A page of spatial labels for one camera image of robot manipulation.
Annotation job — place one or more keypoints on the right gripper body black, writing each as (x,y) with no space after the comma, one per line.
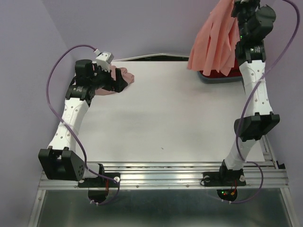
(244,10)

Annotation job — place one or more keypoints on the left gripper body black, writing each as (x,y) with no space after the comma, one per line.
(102,79)

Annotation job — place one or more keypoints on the dusty pink pleated skirt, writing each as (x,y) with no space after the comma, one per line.
(81,81)

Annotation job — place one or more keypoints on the salmon orange skirt pile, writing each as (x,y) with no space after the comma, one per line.
(214,46)

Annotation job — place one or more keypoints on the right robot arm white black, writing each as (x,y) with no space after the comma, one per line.
(255,22)

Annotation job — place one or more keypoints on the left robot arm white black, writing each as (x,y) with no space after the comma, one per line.
(59,160)

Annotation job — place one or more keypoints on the red garment in basket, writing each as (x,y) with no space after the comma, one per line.
(234,72)

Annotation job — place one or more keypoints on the blue grey plastic basket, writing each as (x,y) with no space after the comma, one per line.
(219,80)

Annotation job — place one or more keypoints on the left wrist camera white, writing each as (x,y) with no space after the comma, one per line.
(103,59)

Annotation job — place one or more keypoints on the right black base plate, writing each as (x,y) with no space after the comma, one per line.
(216,179)

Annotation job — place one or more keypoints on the aluminium rail frame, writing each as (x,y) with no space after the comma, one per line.
(158,138)

